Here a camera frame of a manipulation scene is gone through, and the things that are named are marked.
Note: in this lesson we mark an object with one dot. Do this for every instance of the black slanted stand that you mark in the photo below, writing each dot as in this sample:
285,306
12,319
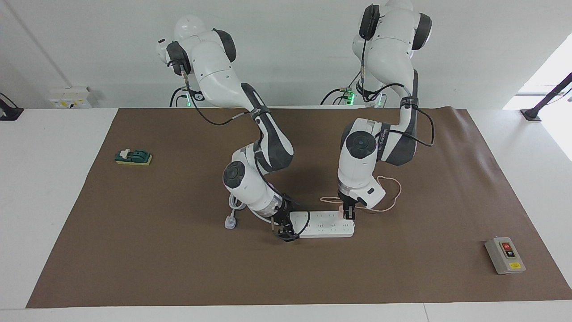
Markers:
547,96

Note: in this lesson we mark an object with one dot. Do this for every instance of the green knife switch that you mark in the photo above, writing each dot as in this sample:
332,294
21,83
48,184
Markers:
134,156

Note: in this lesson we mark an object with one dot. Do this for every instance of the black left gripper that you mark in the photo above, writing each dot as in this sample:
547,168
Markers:
347,199

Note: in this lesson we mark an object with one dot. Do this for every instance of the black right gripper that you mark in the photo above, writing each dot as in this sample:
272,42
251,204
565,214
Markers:
282,211

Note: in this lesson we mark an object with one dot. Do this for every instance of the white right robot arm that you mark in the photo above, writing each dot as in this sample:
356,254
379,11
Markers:
250,183

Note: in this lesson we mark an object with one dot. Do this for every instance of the white wall outlet box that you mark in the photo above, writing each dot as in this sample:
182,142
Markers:
69,97

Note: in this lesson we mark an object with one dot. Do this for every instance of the white power strip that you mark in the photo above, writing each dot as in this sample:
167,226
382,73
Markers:
326,223

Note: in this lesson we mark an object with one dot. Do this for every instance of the grey on-off switch box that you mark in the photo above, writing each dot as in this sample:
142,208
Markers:
505,255

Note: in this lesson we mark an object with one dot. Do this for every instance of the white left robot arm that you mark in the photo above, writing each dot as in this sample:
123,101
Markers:
362,170

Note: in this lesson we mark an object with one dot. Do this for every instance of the brown table mat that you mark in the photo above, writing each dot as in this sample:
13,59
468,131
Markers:
178,268

